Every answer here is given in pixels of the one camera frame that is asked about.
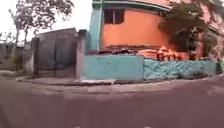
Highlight grey asphalt road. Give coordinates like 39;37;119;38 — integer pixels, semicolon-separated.
0;74;224;128

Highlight orange building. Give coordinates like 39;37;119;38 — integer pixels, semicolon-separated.
87;0;224;62

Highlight grey wall with gate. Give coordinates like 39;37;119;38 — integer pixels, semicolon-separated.
21;27;89;80

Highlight leafy green tree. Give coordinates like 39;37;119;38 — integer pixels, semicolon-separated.
158;2;210;53

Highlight pale concrete kerb strip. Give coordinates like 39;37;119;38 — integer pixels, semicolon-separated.
16;73;224;95

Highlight thin-leaved tree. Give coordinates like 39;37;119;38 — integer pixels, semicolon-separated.
7;0;76;48

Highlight orange stone balustrade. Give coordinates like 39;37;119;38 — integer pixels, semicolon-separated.
135;45;202;62

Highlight teal painted wall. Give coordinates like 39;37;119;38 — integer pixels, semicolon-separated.
83;54;224;82

